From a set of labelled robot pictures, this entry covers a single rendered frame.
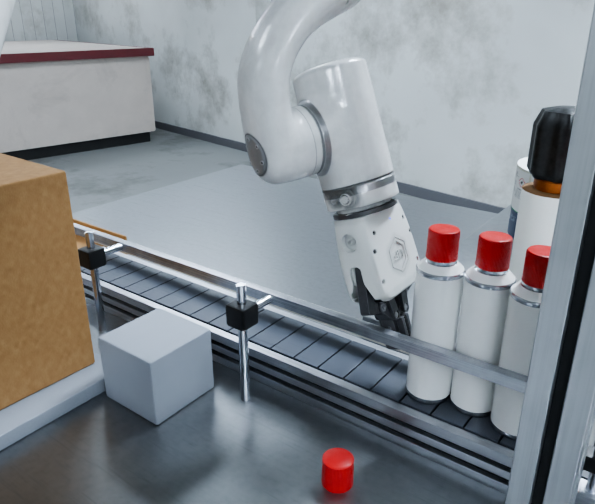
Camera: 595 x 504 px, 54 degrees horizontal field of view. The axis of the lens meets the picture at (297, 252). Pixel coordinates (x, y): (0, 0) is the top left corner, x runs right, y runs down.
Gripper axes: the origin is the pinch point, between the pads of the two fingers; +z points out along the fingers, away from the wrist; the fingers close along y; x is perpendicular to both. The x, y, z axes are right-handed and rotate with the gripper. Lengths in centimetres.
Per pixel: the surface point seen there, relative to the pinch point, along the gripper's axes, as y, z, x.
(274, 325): 1.0, -0.8, 20.6
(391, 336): -4.3, -1.2, -1.9
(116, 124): 317, -97, 476
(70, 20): 443, -272, 675
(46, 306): -23.0, -13.9, 33.5
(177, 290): 0.6, -7.4, 39.2
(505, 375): -4.3, 3.1, -13.8
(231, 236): 33, -9, 58
